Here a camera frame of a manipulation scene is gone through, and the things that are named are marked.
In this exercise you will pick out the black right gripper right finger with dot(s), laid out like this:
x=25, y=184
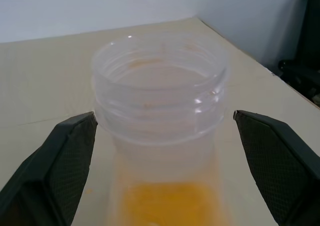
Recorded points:
x=277, y=166

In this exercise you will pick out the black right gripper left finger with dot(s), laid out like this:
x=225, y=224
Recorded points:
x=52, y=166

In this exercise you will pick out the clear plastic jar orange liquid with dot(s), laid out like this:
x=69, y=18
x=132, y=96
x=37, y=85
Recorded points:
x=161, y=125

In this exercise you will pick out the black office chair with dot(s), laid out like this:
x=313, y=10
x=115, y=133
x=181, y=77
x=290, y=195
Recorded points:
x=303, y=50

